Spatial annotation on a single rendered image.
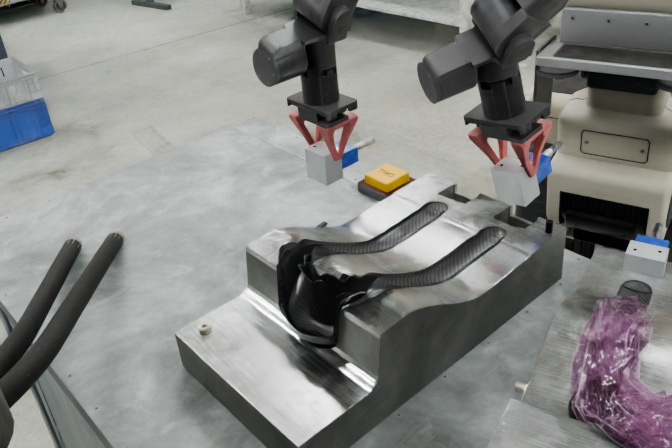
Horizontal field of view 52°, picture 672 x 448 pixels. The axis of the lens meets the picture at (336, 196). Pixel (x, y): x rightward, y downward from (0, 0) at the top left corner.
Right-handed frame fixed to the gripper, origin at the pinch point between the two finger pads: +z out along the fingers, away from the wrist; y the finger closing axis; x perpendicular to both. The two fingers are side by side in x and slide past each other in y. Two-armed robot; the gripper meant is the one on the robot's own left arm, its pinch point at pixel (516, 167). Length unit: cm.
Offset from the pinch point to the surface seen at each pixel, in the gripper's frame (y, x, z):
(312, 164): -29.1, -14.7, -3.1
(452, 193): -14.2, -0.4, 7.8
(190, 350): -15, -49, 2
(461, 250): -1.6, -12.6, 6.7
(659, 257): 18.1, 3.4, 12.4
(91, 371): -27, -59, 3
